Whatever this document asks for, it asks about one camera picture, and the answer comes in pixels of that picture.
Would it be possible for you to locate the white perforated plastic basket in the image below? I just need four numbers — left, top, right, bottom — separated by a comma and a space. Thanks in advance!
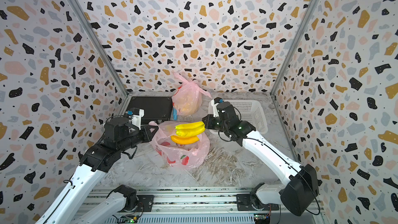
211, 99, 268, 134

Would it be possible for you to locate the pink plastic bag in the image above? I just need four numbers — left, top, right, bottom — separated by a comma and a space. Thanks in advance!
150, 121, 210, 169
172, 73, 211, 116

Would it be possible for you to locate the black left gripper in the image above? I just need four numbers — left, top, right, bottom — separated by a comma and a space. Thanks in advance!
118, 124, 160, 154

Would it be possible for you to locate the blue cylindrical tube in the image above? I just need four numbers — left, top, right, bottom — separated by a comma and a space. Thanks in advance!
173, 108, 178, 121

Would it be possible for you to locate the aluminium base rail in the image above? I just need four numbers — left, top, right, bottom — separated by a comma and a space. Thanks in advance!
60, 186, 325, 224

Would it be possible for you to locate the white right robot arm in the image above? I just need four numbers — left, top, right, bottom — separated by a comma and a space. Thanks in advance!
202, 97, 319, 216

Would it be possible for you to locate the yellow banana bunch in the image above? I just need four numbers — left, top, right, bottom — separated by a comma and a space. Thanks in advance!
171, 135, 200, 145
175, 121, 205, 138

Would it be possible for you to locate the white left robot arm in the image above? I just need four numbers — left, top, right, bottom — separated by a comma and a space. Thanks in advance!
38, 116, 159, 224

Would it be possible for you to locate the black ribbed carry case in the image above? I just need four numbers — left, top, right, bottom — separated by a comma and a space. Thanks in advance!
126, 96, 173, 124

